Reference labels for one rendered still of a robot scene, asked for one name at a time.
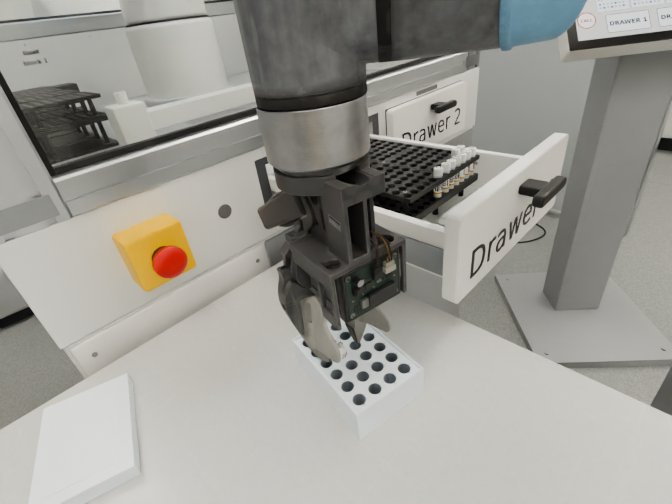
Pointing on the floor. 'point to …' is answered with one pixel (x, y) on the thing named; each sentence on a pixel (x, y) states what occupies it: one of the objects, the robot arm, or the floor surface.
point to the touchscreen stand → (598, 228)
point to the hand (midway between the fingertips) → (336, 337)
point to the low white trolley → (162, 358)
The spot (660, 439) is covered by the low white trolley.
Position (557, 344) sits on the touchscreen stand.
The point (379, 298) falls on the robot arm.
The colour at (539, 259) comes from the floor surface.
